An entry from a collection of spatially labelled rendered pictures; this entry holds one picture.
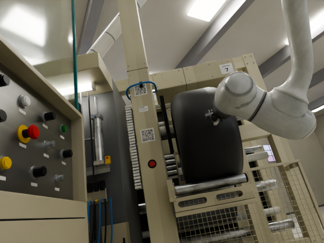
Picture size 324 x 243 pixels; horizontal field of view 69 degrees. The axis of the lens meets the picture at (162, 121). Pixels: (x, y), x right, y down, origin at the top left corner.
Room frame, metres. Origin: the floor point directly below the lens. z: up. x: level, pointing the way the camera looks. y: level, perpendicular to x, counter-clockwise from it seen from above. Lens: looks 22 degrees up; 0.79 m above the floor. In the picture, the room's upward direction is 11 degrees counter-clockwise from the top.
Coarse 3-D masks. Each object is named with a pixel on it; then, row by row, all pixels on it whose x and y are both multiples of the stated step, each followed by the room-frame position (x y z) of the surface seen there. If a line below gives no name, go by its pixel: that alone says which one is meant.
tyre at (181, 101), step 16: (176, 96) 1.10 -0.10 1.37; (192, 96) 1.05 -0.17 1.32; (208, 96) 1.04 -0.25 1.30; (176, 112) 1.05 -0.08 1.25; (192, 112) 1.01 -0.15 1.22; (176, 128) 1.06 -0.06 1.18; (192, 128) 1.01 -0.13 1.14; (208, 128) 1.01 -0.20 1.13; (224, 128) 1.01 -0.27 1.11; (176, 144) 1.47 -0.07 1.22; (192, 144) 1.03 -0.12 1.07; (208, 144) 1.03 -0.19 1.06; (224, 144) 1.03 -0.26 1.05; (240, 144) 1.06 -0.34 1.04; (192, 160) 1.06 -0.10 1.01; (208, 160) 1.06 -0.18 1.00; (224, 160) 1.07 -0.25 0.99; (240, 160) 1.10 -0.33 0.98; (192, 176) 1.14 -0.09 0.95; (208, 176) 1.13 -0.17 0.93
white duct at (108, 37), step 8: (136, 0) 1.49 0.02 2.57; (144, 0) 1.53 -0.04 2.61; (112, 24) 1.48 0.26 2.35; (120, 24) 1.50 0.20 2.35; (104, 32) 1.49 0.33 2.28; (112, 32) 1.50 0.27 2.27; (120, 32) 1.54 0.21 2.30; (96, 40) 1.50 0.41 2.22; (104, 40) 1.49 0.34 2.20; (112, 40) 1.53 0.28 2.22; (96, 48) 1.49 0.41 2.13; (104, 48) 1.52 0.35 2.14
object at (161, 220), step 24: (120, 0) 1.21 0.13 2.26; (144, 48) 1.22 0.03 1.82; (144, 72) 1.20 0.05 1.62; (144, 96) 1.20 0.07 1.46; (144, 120) 1.20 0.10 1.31; (144, 144) 1.21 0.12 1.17; (144, 168) 1.21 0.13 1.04; (144, 192) 1.21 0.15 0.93; (168, 216) 1.20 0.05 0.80; (168, 240) 1.20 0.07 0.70
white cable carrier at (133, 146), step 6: (126, 108) 1.22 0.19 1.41; (126, 114) 1.22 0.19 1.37; (132, 114) 1.24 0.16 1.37; (132, 120) 1.22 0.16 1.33; (132, 126) 1.22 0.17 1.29; (132, 132) 1.22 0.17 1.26; (132, 138) 1.25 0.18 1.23; (132, 144) 1.23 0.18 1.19; (132, 150) 1.22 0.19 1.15; (132, 156) 1.22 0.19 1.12; (132, 162) 1.22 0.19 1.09; (138, 162) 1.23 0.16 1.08; (138, 168) 1.22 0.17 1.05; (138, 174) 1.22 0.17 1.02; (138, 180) 1.22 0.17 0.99; (138, 186) 1.22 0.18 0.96
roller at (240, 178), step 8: (224, 176) 1.14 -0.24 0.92; (232, 176) 1.13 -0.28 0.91; (240, 176) 1.12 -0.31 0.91; (184, 184) 1.14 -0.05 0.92; (192, 184) 1.13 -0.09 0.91; (200, 184) 1.12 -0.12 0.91; (208, 184) 1.12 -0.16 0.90; (216, 184) 1.12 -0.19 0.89; (224, 184) 1.13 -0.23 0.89; (232, 184) 1.13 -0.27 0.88; (176, 192) 1.13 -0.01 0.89; (184, 192) 1.13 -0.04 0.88; (192, 192) 1.14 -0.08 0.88
